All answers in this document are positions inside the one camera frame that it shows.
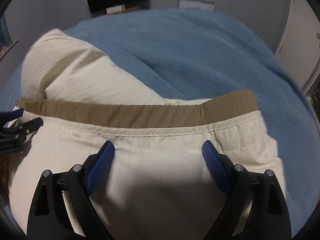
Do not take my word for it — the cream hooded puffer jacket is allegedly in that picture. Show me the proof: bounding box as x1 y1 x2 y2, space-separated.
9 29 285 239

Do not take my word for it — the wooden shelf at left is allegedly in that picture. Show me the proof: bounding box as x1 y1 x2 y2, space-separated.
0 39 19 61

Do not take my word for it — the white box on desk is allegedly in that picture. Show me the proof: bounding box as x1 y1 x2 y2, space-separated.
106 4 125 14

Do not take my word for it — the blue fleece bed blanket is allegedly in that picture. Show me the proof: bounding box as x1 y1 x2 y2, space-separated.
0 6 320 205

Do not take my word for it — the white door with handle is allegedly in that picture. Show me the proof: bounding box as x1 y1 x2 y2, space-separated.
275 0 319 94

